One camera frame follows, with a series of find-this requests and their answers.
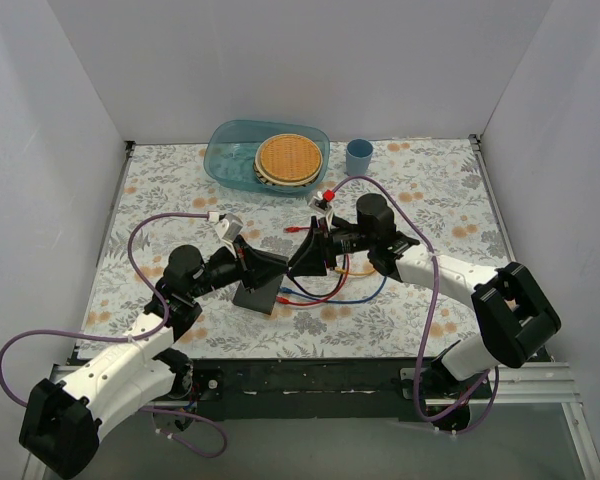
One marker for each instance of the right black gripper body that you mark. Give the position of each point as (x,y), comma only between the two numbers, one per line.
(323,245)

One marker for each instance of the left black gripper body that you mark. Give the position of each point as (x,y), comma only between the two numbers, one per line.
(246,266)

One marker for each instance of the black network switch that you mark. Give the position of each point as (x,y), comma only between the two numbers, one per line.
(261,300)

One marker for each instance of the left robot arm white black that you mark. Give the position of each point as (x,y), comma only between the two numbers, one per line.
(65,420)

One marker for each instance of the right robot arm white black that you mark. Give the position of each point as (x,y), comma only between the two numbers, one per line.
(514,316)

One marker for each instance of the floral table mat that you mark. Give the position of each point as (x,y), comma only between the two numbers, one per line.
(438,185)

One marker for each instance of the blue plastic cup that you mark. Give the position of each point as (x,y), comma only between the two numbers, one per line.
(358,157)

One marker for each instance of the woven wicker round plate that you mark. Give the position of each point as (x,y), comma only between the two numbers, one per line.
(288,160)

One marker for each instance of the teal plastic tub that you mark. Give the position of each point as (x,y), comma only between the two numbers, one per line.
(231,153)

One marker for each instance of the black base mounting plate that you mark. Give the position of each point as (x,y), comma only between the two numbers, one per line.
(240,389)

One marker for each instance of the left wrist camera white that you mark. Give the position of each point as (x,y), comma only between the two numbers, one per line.
(228,227)

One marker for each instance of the aluminium frame rail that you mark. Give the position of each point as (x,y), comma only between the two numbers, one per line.
(538,383)

